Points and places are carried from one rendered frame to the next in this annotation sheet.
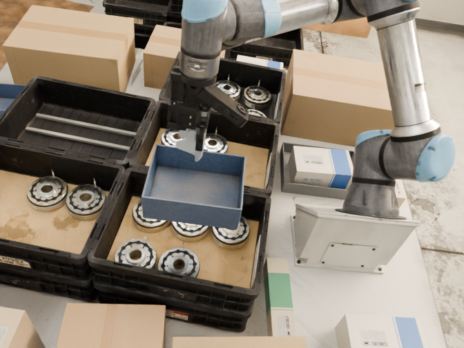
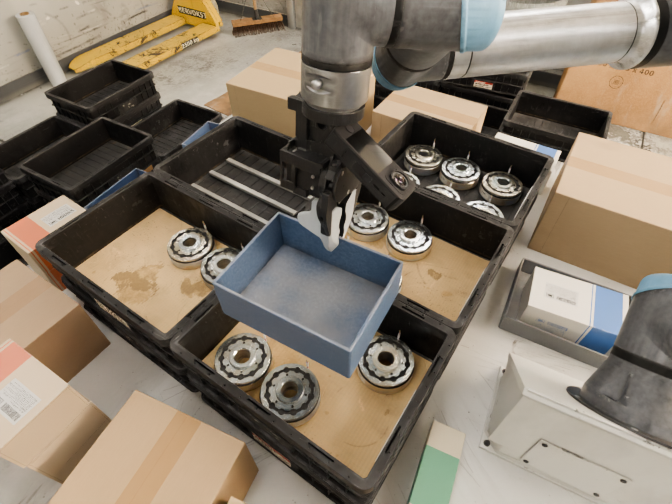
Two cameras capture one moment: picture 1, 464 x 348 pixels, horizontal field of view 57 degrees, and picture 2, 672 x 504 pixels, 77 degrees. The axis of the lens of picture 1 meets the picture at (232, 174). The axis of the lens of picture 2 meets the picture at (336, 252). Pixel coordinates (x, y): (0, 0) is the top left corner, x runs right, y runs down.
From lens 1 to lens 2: 43 cm
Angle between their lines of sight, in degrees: 22
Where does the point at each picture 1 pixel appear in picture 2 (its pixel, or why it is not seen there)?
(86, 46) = not seen: hidden behind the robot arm
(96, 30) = not seen: hidden behind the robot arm
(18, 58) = (239, 99)
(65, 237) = (184, 304)
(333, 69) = (637, 168)
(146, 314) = (214, 445)
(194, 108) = (317, 161)
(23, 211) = (160, 261)
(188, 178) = (316, 273)
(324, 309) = not seen: outside the picture
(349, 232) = (580, 438)
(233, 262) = (372, 412)
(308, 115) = (574, 228)
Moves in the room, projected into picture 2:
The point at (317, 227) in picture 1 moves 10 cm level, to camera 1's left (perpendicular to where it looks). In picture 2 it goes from (520, 409) to (460, 376)
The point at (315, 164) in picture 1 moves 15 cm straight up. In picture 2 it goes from (561, 303) to (593, 258)
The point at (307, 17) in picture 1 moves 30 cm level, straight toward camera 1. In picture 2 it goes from (584, 45) to (475, 153)
